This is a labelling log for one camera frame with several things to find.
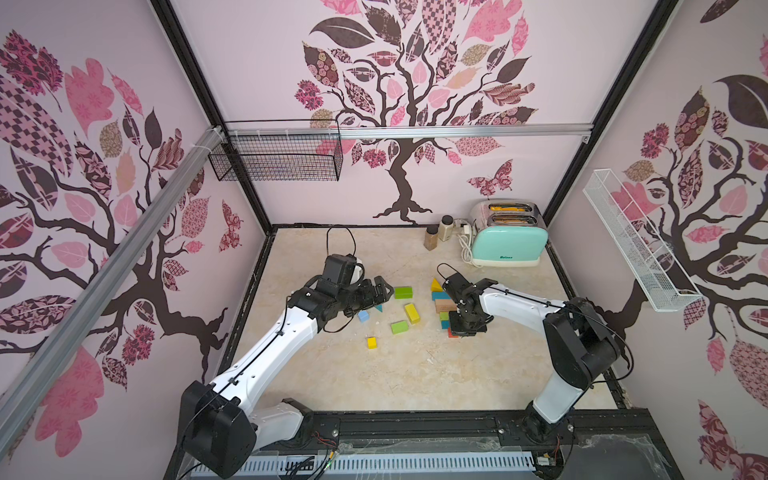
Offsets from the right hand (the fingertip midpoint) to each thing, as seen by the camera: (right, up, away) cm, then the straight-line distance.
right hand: (462, 335), depth 89 cm
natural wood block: (-6, +6, +6) cm, 11 cm away
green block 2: (-19, +2, +3) cm, 20 cm away
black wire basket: (-69, +65, +33) cm, 100 cm away
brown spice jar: (-7, +31, +18) cm, 37 cm away
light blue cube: (-31, +5, +3) cm, 31 cm away
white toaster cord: (+5, +29, +15) cm, 33 cm away
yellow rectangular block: (-15, +6, +5) cm, 16 cm away
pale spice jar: (-1, +35, +21) cm, 41 cm away
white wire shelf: (+40, +19, -24) cm, 50 cm away
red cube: (-5, +2, -7) cm, 8 cm away
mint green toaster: (+17, +32, +8) cm, 37 cm away
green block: (-17, +11, +13) cm, 25 cm away
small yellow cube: (-27, -2, -2) cm, 28 cm away
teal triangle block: (-26, +7, +8) cm, 28 cm away
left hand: (-25, +12, -11) cm, 30 cm away
